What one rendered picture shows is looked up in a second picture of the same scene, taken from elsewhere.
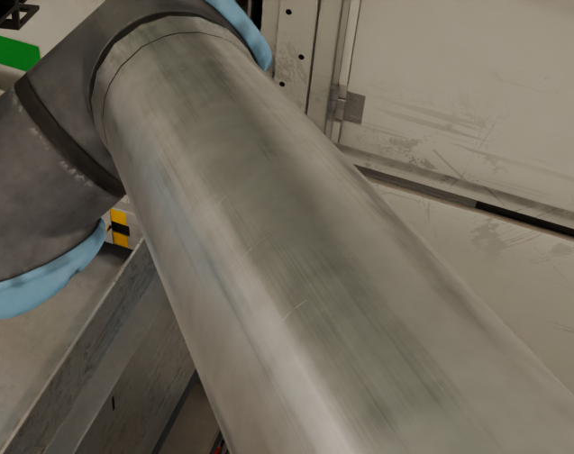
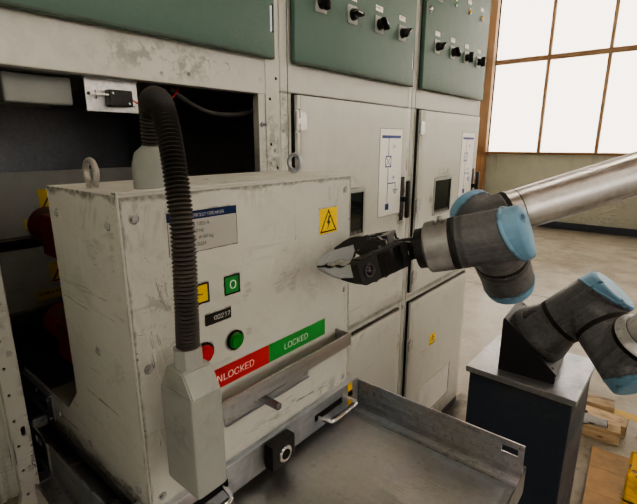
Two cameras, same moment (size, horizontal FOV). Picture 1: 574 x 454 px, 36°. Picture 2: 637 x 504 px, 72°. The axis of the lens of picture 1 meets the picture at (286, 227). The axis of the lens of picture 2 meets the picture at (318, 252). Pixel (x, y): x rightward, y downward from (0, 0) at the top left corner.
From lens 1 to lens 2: 1.09 m
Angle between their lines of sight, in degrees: 63
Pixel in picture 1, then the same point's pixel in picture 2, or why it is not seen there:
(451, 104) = not seen: hidden behind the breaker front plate
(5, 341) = (393, 454)
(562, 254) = (362, 338)
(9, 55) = (313, 333)
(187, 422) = not seen: outside the picture
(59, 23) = (332, 299)
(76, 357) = (425, 414)
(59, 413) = (441, 439)
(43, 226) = not seen: hidden behind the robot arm
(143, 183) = (577, 189)
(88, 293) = (368, 425)
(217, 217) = (608, 168)
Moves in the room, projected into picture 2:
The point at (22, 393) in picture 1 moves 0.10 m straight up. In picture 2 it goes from (426, 452) to (429, 408)
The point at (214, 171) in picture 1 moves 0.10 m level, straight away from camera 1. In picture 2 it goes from (593, 170) to (536, 169)
